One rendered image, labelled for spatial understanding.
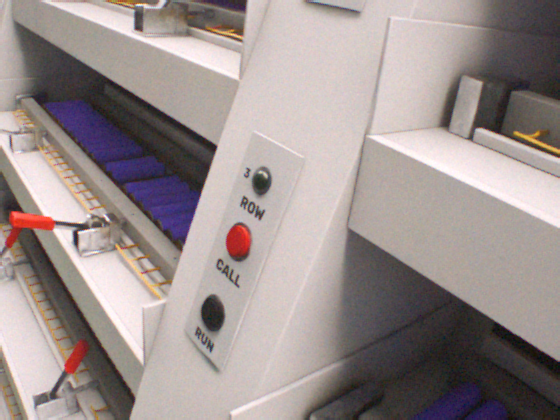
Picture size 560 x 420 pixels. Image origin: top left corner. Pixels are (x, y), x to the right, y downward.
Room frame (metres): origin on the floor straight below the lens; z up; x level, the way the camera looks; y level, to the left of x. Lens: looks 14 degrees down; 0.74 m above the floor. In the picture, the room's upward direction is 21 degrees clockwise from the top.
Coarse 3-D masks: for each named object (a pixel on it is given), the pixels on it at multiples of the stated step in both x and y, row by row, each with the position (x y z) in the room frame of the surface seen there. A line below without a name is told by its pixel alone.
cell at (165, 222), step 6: (192, 210) 0.47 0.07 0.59; (168, 216) 0.45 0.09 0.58; (174, 216) 0.46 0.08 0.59; (180, 216) 0.46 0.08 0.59; (186, 216) 0.46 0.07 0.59; (192, 216) 0.47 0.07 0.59; (162, 222) 0.44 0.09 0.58; (168, 222) 0.45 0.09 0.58; (174, 222) 0.45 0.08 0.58; (180, 222) 0.46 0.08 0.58; (186, 222) 0.46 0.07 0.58; (162, 228) 0.45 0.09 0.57
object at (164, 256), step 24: (48, 120) 0.65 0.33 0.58; (72, 144) 0.58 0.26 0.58; (72, 168) 0.54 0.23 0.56; (96, 168) 0.52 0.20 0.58; (96, 192) 0.49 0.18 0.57; (120, 192) 0.48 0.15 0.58; (120, 216) 0.44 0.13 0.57; (144, 216) 0.44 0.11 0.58; (144, 240) 0.40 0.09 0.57; (168, 240) 0.41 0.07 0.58; (168, 264) 0.37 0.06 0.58
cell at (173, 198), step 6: (180, 192) 0.51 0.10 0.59; (186, 192) 0.51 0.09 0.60; (192, 192) 0.51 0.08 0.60; (150, 198) 0.48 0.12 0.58; (156, 198) 0.49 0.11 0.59; (162, 198) 0.49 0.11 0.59; (168, 198) 0.49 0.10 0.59; (174, 198) 0.50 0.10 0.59; (180, 198) 0.50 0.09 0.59; (186, 198) 0.50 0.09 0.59; (192, 198) 0.51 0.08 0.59; (198, 198) 0.51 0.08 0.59; (144, 204) 0.47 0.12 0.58; (150, 204) 0.48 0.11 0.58; (156, 204) 0.48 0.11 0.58; (162, 204) 0.49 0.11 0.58; (168, 204) 0.49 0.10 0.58
